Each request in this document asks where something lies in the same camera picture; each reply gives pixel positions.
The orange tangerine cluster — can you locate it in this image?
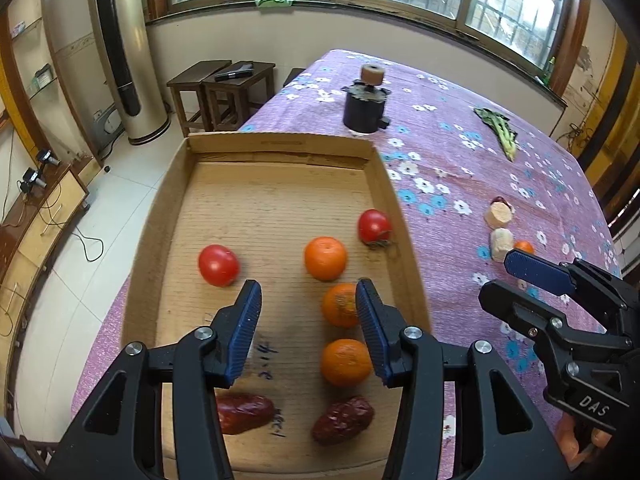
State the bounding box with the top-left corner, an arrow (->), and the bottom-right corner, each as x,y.
514,240 -> 535,255
304,236 -> 348,282

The round white yam chunk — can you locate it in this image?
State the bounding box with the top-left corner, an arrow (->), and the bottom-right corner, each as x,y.
485,202 -> 513,230

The small red date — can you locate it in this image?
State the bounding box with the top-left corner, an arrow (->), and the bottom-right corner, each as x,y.
490,196 -> 514,211

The large smooth red date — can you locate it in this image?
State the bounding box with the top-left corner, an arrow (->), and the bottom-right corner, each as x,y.
216,392 -> 276,434

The wrinkled red date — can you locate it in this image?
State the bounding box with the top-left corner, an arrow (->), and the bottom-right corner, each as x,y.
311,396 -> 375,446

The red tomato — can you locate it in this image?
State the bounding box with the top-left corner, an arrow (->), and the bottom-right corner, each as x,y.
357,209 -> 393,246
198,245 -> 241,287

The person's right hand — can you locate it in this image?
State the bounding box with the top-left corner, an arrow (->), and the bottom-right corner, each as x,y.
555,414 -> 612,470

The purple floral tablecloth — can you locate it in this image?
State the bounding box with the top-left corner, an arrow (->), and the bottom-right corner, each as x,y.
69,48 -> 624,480

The green leafy vegetable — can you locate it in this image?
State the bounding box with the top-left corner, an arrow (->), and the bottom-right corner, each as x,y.
474,107 -> 518,162

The green bottle on sill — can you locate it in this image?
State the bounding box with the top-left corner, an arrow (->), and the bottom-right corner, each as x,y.
541,56 -> 555,87

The wooden tv cabinet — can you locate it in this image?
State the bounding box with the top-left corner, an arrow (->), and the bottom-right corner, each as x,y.
1,164 -> 88,417

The black cylinder device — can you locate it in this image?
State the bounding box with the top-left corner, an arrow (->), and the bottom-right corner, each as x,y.
342,64 -> 390,134

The shallow cardboard tray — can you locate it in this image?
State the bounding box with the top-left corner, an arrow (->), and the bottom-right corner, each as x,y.
122,132 -> 431,479

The dark wooden stool left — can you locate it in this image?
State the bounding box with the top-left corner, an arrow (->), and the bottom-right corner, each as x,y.
166,60 -> 231,138

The dark wooden stool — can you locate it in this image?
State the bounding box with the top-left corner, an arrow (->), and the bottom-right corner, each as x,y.
204,61 -> 276,131
166,60 -> 231,138

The dark wooden stool right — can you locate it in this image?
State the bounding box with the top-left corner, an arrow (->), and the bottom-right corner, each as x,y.
204,61 -> 276,131

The black remote control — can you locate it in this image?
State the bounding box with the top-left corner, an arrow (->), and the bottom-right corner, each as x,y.
214,63 -> 254,82

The tall standing air conditioner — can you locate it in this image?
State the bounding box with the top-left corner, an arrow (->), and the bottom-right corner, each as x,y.
88,0 -> 170,145

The wall shelf unit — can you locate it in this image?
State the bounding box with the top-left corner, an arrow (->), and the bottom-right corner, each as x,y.
1,0 -> 62,159

